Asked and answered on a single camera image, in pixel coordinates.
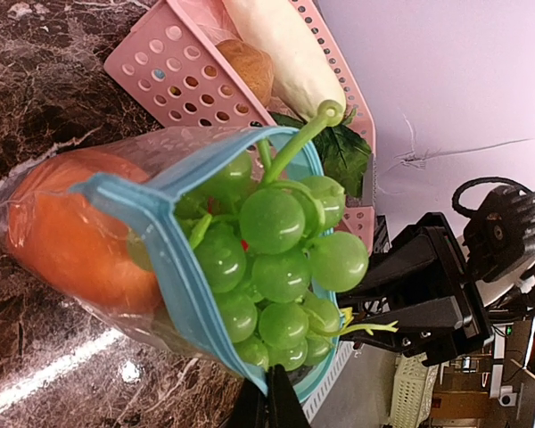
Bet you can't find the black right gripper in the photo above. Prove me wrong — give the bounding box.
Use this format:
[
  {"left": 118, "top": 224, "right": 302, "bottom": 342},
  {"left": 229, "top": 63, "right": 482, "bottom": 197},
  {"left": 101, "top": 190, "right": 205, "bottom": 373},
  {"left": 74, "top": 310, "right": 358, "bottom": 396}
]
[{"left": 338, "top": 212, "right": 493, "bottom": 366}]

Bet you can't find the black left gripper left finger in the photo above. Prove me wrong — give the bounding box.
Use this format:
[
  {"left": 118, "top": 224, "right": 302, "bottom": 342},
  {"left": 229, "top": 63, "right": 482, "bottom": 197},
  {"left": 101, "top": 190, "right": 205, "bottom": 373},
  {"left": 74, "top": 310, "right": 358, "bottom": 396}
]
[{"left": 222, "top": 380, "right": 267, "bottom": 428}]

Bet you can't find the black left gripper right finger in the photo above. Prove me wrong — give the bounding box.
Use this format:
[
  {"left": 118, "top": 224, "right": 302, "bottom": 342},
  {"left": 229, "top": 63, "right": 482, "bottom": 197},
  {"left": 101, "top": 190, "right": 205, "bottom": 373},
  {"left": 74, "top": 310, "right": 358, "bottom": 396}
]
[{"left": 269, "top": 365, "right": 310, "bottom": 428}]

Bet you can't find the green grape bunch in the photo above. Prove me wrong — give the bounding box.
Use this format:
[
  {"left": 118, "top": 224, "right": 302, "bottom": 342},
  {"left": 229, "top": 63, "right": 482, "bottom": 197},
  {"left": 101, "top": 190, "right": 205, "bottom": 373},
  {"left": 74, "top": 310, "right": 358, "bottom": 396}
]
[{"left": 127, "top": 100, "right": 371, "bottom": 374}]

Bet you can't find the clear zip bag blue zipper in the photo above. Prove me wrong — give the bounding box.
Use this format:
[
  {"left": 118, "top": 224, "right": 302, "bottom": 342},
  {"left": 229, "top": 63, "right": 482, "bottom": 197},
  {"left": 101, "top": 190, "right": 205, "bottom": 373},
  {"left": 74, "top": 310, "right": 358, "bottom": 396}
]
[{"left": 0, "top": 127, "right": 337, "bottom": 392}]

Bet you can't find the orange persimmon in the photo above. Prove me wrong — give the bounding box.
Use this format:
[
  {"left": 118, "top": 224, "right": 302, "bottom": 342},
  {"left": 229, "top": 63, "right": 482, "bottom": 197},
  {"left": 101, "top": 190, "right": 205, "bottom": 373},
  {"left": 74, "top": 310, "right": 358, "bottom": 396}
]
[{"left": 5, "top": 149, "right": 162, "bottom": 314}]

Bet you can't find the grey perforated crate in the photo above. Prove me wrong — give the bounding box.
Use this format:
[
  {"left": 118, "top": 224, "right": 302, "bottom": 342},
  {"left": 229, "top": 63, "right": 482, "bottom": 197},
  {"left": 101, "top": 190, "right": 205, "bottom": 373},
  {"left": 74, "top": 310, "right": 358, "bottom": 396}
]
[{"left": 389, "top": 353, "right": 439, "bottom": 428}]

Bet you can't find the dark green leaf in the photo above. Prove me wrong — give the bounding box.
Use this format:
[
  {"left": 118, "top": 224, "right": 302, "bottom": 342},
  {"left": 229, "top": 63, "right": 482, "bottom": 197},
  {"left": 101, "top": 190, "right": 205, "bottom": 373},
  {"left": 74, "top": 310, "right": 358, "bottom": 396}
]
[{"left": 262, "top": 100, "right": 372, "bottom": 199}]

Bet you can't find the white radish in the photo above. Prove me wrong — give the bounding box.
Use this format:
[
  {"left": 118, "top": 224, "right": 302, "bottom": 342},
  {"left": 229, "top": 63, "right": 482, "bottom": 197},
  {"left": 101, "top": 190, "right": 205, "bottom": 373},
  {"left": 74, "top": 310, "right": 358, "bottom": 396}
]
[{"left": 224, "top": 0, "right": 347, "bottom": 120}]

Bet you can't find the brown potato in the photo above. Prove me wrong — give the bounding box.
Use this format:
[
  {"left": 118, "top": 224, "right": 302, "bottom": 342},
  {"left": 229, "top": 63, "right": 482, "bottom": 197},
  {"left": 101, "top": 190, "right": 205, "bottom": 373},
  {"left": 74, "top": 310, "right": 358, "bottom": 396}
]
[{"left": 216, "top": 39, "right": 275, "bottom": 106}]

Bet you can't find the pink perforated plastic basket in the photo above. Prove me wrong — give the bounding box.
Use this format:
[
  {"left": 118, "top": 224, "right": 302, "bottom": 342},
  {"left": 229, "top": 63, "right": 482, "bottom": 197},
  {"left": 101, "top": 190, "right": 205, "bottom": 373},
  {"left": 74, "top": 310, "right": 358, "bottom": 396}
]
[{"left": 104, "top": 1, "right": 375, "bottom": 252}]

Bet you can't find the white slotted cable duct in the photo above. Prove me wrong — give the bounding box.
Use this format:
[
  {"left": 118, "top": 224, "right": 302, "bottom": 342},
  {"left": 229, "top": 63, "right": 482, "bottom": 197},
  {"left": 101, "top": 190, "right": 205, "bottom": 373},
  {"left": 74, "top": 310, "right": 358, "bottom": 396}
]
[{"left": 302, "top": 342, "right": 354, "bottom": 423}]

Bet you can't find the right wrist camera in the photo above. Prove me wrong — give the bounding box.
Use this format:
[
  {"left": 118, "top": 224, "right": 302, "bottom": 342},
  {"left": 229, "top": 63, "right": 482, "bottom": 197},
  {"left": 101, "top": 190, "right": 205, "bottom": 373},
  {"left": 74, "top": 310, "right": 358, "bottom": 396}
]
[{"left": 451, "top": 177, "right": 535, "bottom": 308}]

